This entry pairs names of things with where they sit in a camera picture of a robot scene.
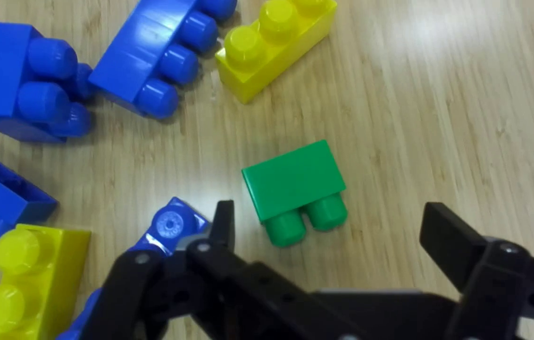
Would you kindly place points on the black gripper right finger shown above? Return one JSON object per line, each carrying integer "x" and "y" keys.
{"x": 511, "y": 289}

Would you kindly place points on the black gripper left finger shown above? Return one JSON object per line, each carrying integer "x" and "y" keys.
{"x": 153, "y": 295}

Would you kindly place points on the yellow toy block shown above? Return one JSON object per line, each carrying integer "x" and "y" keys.
{"x": 277, "y": 49}
{"x": 51, "y": 270}

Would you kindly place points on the green toy block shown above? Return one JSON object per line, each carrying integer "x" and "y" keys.
{"x": 290, "y": 180}

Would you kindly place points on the wide blue toy block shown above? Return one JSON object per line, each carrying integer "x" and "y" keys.
{"x": 139, "y": 49}

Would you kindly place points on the long blue toy block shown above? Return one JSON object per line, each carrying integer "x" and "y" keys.
{"x": 171, "y": 219}

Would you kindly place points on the flat blue toy block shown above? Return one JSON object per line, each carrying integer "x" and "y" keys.
{"x": 2, "y": 200}

